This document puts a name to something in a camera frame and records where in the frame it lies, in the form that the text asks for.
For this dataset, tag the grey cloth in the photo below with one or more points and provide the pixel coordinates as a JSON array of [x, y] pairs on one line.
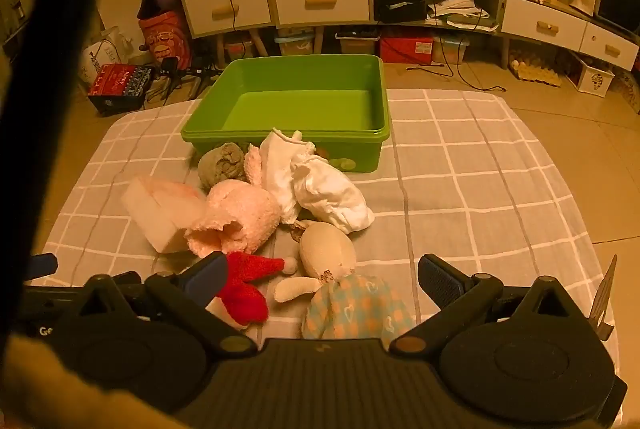
[[220, 164]]

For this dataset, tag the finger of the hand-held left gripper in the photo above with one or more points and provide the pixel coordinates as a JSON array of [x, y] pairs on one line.
[[44, 266]]

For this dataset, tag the white foam block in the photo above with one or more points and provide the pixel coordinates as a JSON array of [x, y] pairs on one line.
[[160, 209]]

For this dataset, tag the pink plush rabbit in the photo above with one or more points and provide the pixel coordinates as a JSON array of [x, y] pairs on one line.
[[242, 214]]

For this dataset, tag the clear plastic storage box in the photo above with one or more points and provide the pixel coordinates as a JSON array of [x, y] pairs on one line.
[[450, 50], [240, 50], [295, 45], [357, 44]]

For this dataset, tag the red gift bag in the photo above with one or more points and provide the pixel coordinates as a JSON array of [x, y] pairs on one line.
[[167, 41]]

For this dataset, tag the white patterned basket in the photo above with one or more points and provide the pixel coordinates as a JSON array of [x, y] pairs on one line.
[[592, 76]]

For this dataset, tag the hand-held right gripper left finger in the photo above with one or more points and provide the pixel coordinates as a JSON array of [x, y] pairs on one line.
[[206, 278]]

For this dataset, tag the egg carton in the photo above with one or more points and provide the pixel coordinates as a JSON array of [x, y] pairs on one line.
[[535, 69]]

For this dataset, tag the white shopping bag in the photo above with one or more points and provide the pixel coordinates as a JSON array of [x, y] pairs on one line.
[[105, 56]]

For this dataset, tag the black bag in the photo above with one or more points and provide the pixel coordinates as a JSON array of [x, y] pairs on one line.
[[400, 1]]

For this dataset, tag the red cardboard box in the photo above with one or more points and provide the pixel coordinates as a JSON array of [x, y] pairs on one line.
[[406, 50]]

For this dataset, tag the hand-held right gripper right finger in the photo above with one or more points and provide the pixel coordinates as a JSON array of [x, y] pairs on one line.
[[440, 281]]

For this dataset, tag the white cloth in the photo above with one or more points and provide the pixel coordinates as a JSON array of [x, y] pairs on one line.
[[325, 194]]

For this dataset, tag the beige doll with checkered dress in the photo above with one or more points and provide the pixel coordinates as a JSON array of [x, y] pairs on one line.
[[327, 254]]

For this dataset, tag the loose white papers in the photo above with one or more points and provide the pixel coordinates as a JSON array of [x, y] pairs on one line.
[[460, 9]]

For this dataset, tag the red plush santa hat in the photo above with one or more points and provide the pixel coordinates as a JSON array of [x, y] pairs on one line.
[[245, 281]]

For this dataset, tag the red patterned box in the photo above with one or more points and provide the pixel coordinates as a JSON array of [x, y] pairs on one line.
[[120, 86]]

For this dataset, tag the black microwave oven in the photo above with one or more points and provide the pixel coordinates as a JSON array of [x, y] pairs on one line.
[[620, 4]]

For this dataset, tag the green plastic bin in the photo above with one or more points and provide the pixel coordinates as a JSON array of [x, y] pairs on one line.
[[300, 109]]

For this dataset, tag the grey checkered blanket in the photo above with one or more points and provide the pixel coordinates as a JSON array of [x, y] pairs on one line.
[[475, 189]]

